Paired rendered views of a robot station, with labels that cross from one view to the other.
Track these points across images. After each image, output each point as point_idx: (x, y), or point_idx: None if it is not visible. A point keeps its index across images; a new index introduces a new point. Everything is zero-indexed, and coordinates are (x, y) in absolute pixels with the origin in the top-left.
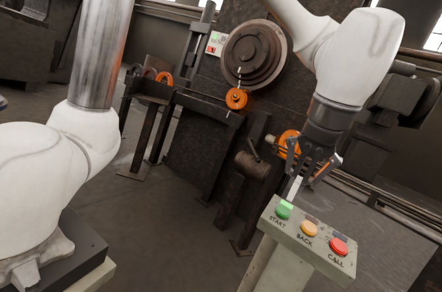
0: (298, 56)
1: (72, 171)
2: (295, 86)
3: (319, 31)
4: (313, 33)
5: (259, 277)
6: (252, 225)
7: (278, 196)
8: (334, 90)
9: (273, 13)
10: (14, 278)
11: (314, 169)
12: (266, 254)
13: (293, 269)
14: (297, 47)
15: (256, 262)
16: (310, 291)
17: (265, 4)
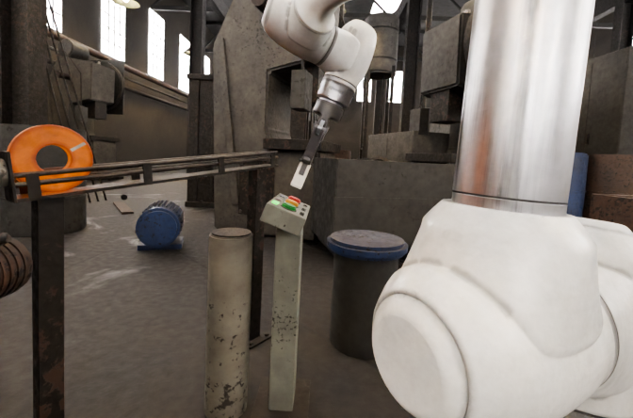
0: (312, 36)
1: None
2: None
3: (334, 19)
4: (333, 20)
5: (249, 312)
6: (64, 371)
7: (269, 202)
8: (360, 81)
9: None
10: None
11: (151, 173)
12: (247, 283)
13: (301, 239)
14: (323, 28)
15: (240, 307)
16: (124, 347)
17: None
